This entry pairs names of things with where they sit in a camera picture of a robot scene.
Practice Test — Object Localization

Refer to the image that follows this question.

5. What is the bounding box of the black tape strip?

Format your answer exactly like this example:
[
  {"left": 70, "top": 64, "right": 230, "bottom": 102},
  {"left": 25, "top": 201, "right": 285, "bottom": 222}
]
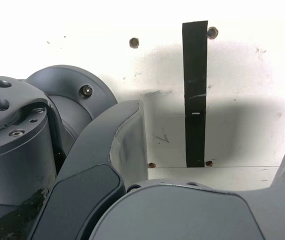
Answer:
[{"left": 181, "top": 19, "right": 209, "bottom": 169}]

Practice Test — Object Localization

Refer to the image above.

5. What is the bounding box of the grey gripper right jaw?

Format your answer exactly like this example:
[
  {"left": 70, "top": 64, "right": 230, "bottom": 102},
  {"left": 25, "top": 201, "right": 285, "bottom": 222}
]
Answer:
[{"left": 88, "top": 133, "right": 285, "bottom": 240}]

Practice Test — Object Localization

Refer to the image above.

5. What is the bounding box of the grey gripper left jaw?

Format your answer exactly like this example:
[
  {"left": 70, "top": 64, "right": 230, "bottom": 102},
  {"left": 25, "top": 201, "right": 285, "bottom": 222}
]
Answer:
[{"left": 29, "top": 99, "right": 149, "bottom": 240}]

